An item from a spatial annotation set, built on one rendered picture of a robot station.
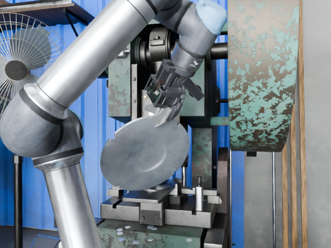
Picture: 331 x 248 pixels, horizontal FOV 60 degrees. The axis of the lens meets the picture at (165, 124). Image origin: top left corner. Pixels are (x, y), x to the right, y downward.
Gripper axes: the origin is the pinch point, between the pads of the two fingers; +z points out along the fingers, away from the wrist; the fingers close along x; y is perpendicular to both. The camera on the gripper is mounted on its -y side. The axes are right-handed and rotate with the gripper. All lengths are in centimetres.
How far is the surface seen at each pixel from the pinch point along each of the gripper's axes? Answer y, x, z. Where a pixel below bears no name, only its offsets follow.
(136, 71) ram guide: -10.6, -36.3, 7.7
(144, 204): -9.4, 5.7, 38.8
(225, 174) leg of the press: -60, -2, 39
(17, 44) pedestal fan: 23, -94, 38
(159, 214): -13.2, 11.1, 37.8
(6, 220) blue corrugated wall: 10, -107, 244
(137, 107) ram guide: -10.8, -26.0, 18.0
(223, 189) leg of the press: -58, 3, 43
